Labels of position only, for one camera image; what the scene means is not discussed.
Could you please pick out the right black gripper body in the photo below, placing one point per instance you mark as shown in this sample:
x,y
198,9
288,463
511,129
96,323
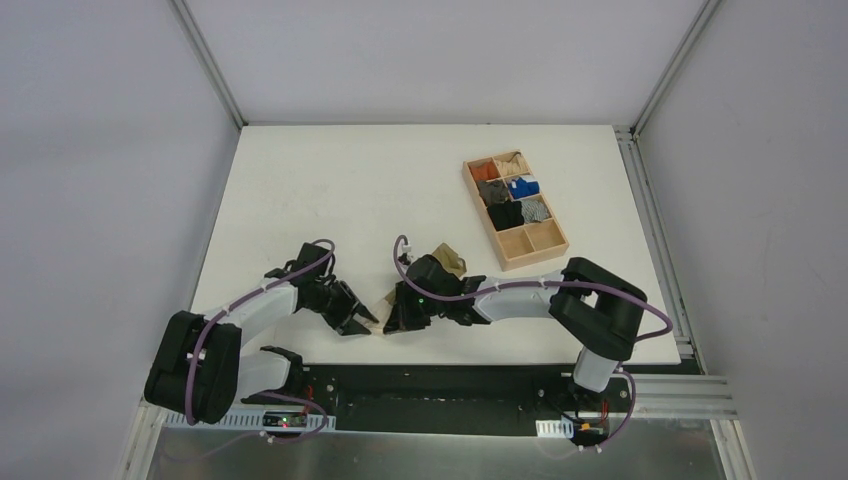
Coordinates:
x,y
405,311

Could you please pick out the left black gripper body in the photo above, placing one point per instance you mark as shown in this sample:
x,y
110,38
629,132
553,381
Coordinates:
x,y
342,310

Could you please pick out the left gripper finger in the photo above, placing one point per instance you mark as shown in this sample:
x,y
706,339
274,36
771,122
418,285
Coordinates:
x,y
360,312
352,328

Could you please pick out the olive and cream underwear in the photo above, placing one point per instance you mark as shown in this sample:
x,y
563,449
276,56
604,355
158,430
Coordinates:
x,y
450,261

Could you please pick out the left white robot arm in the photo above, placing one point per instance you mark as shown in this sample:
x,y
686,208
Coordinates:
x,y
200,369

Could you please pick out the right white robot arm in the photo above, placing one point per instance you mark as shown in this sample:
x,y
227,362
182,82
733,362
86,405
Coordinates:
x,y
599,309

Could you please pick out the black rolled underwear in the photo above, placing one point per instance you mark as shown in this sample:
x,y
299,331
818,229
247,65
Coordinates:
x,y
505,216

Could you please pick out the dark grey rolled underwear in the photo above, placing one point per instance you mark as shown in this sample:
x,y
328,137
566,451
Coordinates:
x,y
493,192

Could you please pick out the orange rolled underwear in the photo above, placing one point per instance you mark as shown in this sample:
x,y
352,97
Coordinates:
x,y
484,171

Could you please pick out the grey striped rolled underwear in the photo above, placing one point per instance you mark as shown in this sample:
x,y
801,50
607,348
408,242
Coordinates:
x,y
534,211

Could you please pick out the blue rolled underwear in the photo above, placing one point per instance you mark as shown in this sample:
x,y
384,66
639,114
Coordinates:
x,y
523,186

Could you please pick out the beige rolled underwear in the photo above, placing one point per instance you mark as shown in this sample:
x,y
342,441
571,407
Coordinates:
x,y
511,164

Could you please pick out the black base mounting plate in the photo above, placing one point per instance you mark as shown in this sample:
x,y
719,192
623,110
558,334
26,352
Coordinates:
x,y
459,400

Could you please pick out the left white cable duct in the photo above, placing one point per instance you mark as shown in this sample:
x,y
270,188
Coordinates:
x,y
282,421

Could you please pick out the white cable duct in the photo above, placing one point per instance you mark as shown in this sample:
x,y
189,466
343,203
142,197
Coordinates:
x,y
557,429
282,421

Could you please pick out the right white cable duct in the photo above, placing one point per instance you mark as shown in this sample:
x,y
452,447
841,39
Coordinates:
x,y
557,429

